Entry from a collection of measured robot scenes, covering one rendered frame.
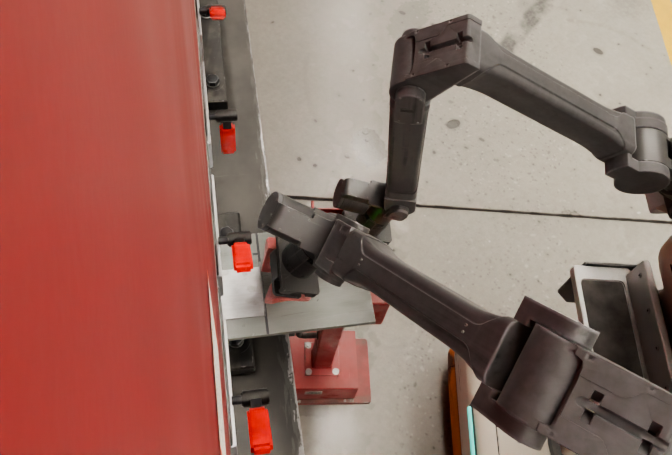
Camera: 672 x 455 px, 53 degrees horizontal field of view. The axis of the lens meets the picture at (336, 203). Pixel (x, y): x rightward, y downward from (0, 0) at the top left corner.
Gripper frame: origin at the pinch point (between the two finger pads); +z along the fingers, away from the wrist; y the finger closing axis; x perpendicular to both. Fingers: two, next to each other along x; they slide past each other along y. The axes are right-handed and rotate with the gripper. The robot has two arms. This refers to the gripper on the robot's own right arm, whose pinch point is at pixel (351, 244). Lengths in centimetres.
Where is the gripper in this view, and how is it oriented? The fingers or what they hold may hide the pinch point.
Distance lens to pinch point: 145.4
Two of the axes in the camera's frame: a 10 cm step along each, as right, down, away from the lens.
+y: -9.3, -1.5, -3.4
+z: -3.6, 4.9, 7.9
